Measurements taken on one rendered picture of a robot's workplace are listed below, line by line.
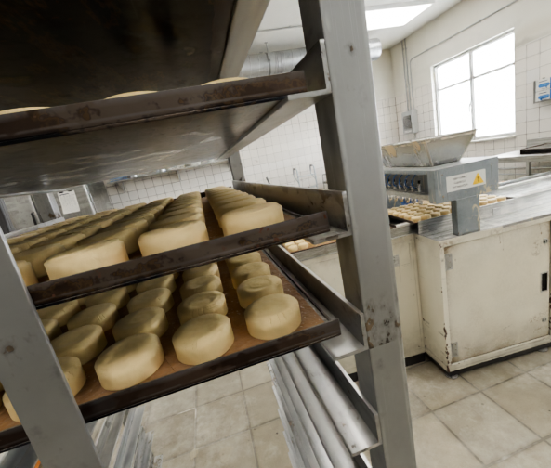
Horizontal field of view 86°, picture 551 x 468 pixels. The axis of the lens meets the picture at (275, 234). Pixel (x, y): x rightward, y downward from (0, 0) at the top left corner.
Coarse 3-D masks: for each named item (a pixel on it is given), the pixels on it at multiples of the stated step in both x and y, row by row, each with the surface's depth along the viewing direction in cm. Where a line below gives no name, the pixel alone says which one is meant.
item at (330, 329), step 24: (288, 336) 23; (312, 336) 23; (216, 360) 22; (240, 360) 22; (264, 360) 23; (144, 384) 21; (168, 384) 21; (192, 384) 22; (96, 408) 20; (120, 408) 21; (0, 432) 19; (24, 432) 19
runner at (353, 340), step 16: (272, 256) 47; (288, 256) 39; (288, 272) 40; (304, 272) 33; (304, 288) 34; (320, 288) 29; (320, 304) 30; (336, 304) 26; (352, 320) 23; (336, 336) 24; (352, 336) 24; (336, 352) 22; (352, 352) 22
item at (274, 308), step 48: (144, 288) 39; (192, 288) 35; (240, 288) 32; (288, 288) 34; (48, 336) 32; (96, 336) 28; (144, 336) 26; (192, 336) 24; (240, 336) 26; (0, 384) 26; (96, 384) 24
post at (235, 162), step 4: (236, 152) 76; (232, 156) 76; (236, 156) 76; (240, 156) 77; (232, 160) 76; (236, 160) 77; (240, 160) 77; (232, 164) 77; (236, 164) 77; (240, 164) 77; (232, 168) 77; (236, 168) 77; (240, 168) 77; (232, 172) 77; (236, 172) 77; (240, 172) 77; (232, 176) 79; (236, 176) 77; (240, 176) 78; (244, 176) 78; (236, 180) 78; (240, 180) 78; (244, 180) 78
